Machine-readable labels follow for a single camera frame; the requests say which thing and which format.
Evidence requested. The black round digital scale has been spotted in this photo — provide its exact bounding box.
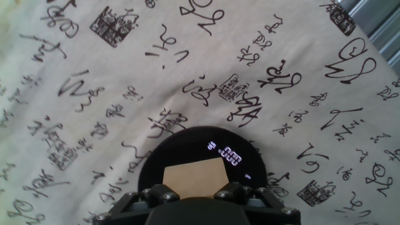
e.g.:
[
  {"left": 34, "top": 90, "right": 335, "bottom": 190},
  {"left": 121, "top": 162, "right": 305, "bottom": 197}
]
[{"left": 137, "top": 126, "right": 268, "bottom": 203}]

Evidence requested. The light wooden cube block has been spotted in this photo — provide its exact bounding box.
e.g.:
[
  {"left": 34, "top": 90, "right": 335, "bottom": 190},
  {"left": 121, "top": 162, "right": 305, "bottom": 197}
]
[{"left": 162, "top": 157, "right": 231, "bottom": 200}]

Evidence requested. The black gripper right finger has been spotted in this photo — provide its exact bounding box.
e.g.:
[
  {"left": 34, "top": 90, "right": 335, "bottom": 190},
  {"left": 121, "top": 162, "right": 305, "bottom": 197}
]
[{"left": 214, "top": 182, "right": 302, "bottom": 225}]

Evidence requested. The beige calligraphy print cloth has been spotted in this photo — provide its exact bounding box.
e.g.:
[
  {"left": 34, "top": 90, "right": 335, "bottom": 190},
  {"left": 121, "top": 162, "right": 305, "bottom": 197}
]
[{"left": 0, "top": 0, "right": 400, "bottom": 225}]

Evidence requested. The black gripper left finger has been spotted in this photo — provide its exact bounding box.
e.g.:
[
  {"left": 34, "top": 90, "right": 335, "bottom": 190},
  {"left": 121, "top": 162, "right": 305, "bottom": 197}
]
[{"left": 92, "top": 184, "right": 181, "bottom": 225}]

